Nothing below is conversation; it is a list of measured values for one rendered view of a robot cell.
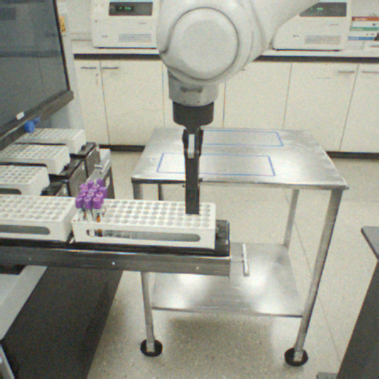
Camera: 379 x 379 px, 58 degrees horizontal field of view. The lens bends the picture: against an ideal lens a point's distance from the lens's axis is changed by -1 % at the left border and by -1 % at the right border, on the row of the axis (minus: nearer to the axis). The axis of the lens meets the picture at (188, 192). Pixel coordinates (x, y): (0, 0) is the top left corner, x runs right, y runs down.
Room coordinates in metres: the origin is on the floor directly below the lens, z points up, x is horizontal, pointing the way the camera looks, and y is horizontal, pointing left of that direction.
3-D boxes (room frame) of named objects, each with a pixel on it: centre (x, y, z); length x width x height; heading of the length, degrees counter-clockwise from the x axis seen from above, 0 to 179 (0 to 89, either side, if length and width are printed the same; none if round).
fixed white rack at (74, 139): (1.12, 0.51, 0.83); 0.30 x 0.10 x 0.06; 86
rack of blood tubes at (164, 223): (0.63, 0.09, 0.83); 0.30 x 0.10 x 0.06; 86
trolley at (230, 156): (1.08, -0.15, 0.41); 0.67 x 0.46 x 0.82; 86
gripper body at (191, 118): (0.62, -0.01, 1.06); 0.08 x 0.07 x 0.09; 176
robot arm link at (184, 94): (0.62, -0.01, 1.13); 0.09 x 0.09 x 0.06
